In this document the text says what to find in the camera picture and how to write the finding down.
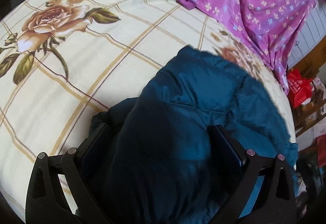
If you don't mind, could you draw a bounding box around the teal blue puffer jacket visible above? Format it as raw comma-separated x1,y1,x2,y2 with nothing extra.
89,46,298,223

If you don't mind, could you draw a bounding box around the red plastic bag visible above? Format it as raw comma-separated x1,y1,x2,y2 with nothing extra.
287,69,313,109

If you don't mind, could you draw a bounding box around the cream rose-print bed cover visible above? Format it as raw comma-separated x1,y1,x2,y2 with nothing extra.
1,0,296,220

